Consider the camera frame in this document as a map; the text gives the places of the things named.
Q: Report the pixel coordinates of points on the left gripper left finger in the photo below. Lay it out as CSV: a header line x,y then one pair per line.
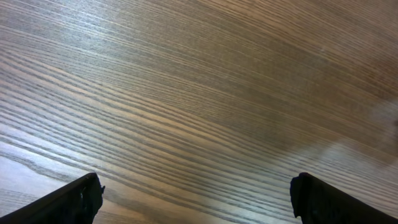
x,y
77,203

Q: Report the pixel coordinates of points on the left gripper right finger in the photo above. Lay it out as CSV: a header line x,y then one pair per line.
x,y
317,202

